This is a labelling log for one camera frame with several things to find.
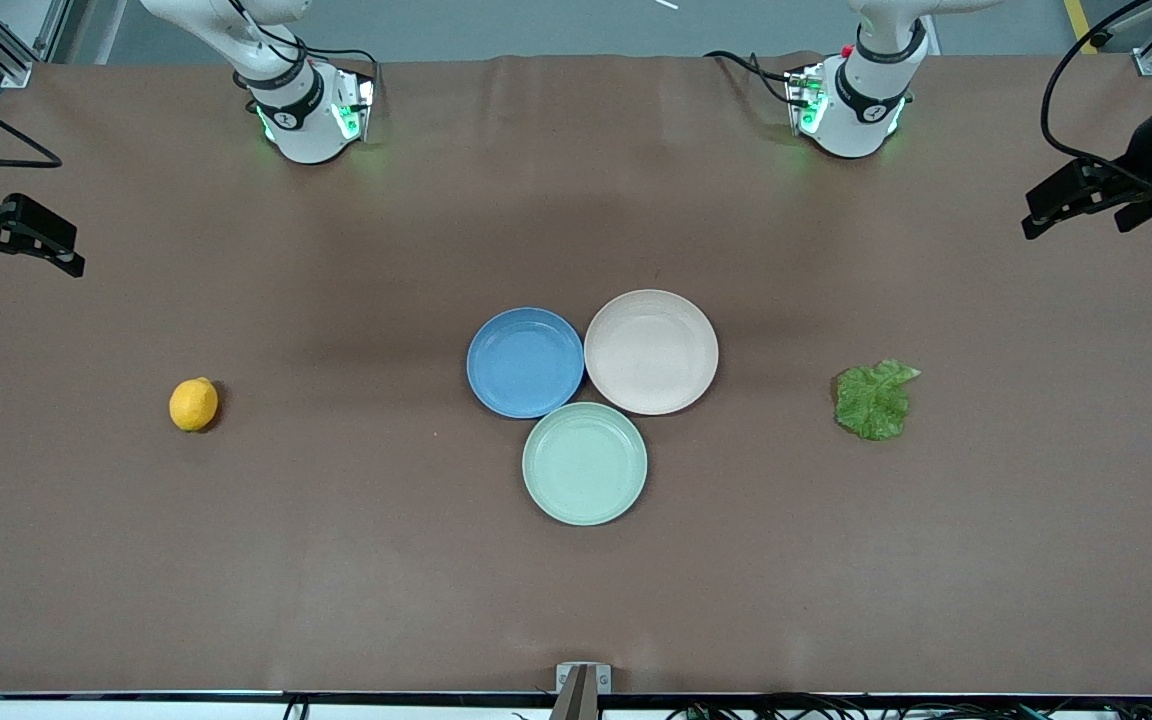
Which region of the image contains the yellow lemon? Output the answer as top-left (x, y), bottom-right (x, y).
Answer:
top-left (168, 377), bottom-right (220, 434)

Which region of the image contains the green lettuce leaf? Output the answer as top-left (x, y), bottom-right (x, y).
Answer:
top-left (834, 359), bottom-right (923, 443)

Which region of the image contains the beige plate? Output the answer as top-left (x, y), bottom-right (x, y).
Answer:
top-left (583, 289), bottom-right (720, 417)

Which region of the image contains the blue plate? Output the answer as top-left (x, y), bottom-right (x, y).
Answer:
top-left (466, 306), bottom-right (586, 419)

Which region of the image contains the brown table cover sheet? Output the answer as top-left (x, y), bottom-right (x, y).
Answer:
top-left (0, 52), bottom-right (1152, 697)

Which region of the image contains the mint green plate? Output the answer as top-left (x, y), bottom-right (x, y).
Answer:
top-left (521, 401), bottom-right (649, 527)

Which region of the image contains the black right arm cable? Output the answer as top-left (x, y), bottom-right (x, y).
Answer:
top-left (0, 80), bottom-right (65, 173)

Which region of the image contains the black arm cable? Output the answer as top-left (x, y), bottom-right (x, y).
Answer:
top-left (0, 80), bottom-right (65, 173)
top-left (1039, 0), bottom-right (1152, 191)

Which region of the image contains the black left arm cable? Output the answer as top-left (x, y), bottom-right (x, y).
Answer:
top-left (1039, 0), bottom-right (1152, 191)

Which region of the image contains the black left base cable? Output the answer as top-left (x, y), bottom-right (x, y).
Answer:
top-left (703, 49), bottom-right (805, 107)

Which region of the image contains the white table edge rail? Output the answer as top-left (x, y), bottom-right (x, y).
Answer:
top-left (0, 690), bottom-right (1152, 720)

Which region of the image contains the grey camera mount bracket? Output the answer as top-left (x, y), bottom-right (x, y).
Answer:
top-left (548, 662), bottom-right (613, 720)

